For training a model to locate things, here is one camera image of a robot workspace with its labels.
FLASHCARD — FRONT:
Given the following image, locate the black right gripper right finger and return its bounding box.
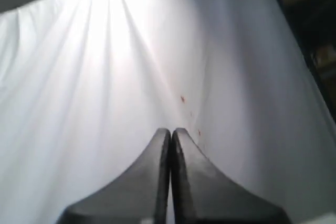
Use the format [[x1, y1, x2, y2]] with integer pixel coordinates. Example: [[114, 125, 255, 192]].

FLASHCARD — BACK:
[[171, 128, 290, 223]]

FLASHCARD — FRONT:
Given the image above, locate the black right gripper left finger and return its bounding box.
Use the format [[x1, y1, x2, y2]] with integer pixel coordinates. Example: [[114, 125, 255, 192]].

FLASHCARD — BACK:
[[57, 128, 171, 223]]

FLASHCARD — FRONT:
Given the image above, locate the white backdrop cloth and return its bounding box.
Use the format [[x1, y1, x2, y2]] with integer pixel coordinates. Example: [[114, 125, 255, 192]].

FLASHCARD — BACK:
[[1, 0, 335, 223]]

